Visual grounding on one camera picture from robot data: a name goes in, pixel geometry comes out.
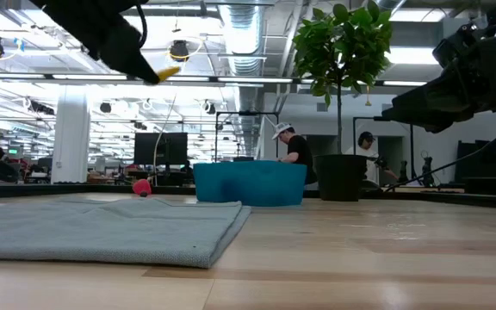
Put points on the green potted plant black pot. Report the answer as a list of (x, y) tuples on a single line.
[(342, 176)]

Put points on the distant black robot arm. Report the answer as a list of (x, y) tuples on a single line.
[(426, 172)]

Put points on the black aluminium table frame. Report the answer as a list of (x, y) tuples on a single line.
[(37, 189)]

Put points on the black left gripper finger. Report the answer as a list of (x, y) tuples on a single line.
[(141, 49), (121, 51)]

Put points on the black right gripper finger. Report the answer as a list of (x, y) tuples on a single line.
[(433, 101), (439, 125)]

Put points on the red toy tomato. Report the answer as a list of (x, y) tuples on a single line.
[(141, 186)]

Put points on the black station frame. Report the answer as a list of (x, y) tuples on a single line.
[(381, 118), (248, 113)]

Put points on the black equipment cases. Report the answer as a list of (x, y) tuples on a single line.
[(489, 168)]

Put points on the grey cloth mat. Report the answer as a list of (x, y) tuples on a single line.
[(101, 232)]

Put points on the white building column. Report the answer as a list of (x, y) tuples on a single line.
[(71, 138)]

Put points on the silver ceiling ventilation duct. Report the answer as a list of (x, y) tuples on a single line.
[(243, 34)]

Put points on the yellow hanging tag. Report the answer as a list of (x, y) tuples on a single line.
[(367, 101)]

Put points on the black monitor back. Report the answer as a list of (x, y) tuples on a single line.
[(149, 148)]

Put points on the blue tupperware container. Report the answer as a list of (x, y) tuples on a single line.
[(248, 183)]

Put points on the black ceiling camera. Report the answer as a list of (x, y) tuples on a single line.
[(179, 51)]

